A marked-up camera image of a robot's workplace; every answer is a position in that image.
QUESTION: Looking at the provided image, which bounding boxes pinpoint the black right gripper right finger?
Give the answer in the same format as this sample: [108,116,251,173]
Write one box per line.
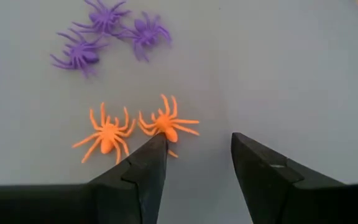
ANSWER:
[231,132,358,224]

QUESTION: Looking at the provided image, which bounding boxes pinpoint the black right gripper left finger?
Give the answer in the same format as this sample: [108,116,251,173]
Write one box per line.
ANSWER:
[0,134,169,224]

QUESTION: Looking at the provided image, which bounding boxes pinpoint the orange plastic toy spider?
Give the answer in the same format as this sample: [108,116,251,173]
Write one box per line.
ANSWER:
[137,94,200,159]
[71,101,137,165]

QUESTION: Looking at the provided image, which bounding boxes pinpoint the purple plastic toy spider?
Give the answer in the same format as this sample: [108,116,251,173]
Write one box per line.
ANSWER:
[114,11,173,63]
[71,0,132,35]
[49,28,109,78]

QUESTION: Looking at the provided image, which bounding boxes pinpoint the grey table mat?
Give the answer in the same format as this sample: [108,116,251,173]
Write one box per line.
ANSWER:
[0,0,358,224]

